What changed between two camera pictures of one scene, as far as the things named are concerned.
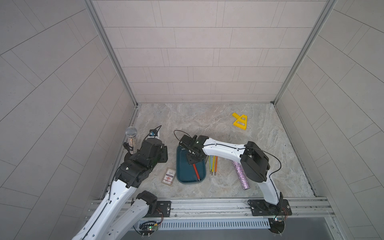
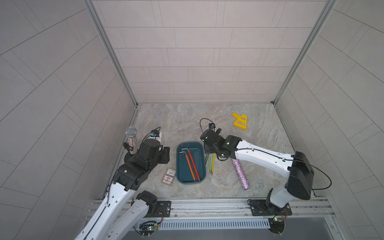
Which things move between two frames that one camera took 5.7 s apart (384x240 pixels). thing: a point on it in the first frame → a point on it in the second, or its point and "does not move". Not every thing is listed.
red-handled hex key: x=196 y=172 does not move
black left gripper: x=164 y=151 does not move
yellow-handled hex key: x=213 y=165 does not move
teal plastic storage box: x=185 y=173 does not move
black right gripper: x=190 y=160 → x=205 y=144
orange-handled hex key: x=216 y=164 → x=189 y=164
